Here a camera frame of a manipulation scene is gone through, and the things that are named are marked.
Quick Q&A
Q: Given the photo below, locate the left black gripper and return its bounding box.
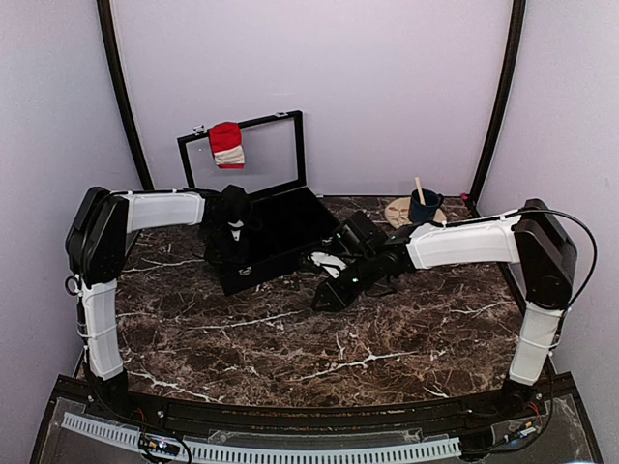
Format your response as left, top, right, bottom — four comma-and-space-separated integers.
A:
201, 222, 249, 273

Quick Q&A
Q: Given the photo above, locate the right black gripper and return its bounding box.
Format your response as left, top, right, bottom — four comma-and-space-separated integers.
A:
311, 250, 382, 311

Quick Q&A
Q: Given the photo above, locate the red and beige sock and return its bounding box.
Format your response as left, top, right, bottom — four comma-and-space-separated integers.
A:
208, 122, 246, 170

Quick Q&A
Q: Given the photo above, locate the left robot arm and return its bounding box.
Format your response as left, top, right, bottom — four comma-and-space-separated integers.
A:
65, 186, 261, 382

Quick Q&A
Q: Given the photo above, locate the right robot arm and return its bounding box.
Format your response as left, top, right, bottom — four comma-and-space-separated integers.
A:
310, 198, 583, 420

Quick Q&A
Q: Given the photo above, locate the black display case box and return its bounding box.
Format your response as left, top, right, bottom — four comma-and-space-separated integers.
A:
177, 110, 338, 295

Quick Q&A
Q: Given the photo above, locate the beige ceramic saucer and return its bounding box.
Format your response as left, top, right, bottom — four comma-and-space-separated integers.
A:
384, 197, 447, 229

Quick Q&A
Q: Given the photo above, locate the dark blue mug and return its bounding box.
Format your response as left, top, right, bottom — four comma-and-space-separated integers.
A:
408, 188, 444, 225

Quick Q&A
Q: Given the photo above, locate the wooden stick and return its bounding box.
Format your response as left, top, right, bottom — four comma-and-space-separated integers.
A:
415, 176, 427, 206

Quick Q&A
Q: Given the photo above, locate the small green circuit board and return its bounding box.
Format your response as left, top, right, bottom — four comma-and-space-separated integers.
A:
138, 434, 181, 456

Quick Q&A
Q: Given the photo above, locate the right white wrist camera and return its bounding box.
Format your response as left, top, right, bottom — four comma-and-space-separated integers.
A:
309, 251, 347, 278

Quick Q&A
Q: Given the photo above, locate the left black frame post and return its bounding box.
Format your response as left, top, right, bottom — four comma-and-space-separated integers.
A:
96, 0, 154, 190

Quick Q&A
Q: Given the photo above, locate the black frame post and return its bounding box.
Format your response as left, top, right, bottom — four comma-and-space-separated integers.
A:
468, 0, 526, 206
96, 0, 154, 190

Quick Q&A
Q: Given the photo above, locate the black front rail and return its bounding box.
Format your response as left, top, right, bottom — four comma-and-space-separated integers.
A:
52, 374, 576, 436

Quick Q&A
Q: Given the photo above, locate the white slotted cable duct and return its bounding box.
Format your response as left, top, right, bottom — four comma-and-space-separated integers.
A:
60, 413, 462, 463

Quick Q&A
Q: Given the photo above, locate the right black frame post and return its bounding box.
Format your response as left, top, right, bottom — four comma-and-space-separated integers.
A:
468, 0, 526, 206

